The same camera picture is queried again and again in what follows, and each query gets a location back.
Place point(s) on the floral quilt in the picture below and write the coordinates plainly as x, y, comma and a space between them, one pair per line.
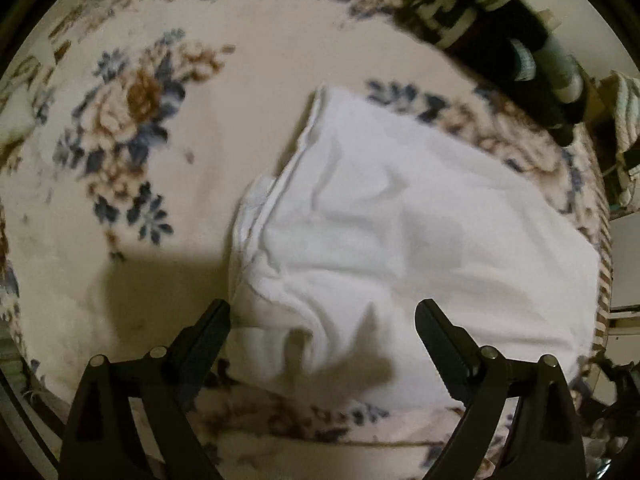
150, 160

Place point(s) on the brown checked blanket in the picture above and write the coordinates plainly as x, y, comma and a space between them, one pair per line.
604, 270

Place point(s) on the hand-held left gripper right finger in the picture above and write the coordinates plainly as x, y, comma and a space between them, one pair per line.
440, 350

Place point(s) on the white t-shirt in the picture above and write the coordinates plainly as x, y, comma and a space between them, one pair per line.
400, 235

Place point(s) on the striped cloth at edge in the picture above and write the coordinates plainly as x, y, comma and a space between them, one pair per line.
627, 125

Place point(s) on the black folded garment white print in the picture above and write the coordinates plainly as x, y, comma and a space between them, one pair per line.
435, 15

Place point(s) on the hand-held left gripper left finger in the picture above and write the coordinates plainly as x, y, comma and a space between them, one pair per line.
207, 340

